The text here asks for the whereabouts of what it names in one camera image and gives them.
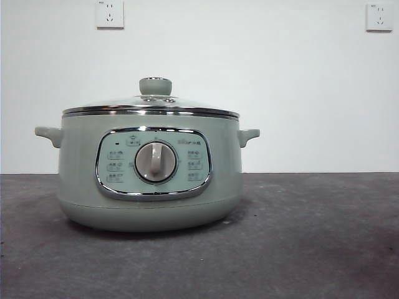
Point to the pale green electric cooking pot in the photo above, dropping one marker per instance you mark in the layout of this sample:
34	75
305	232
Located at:
81	162

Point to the glass lid with green knob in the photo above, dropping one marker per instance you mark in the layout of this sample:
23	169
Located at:
155	86

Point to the white wall socket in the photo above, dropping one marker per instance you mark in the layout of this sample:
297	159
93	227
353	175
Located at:
379	18
109	14

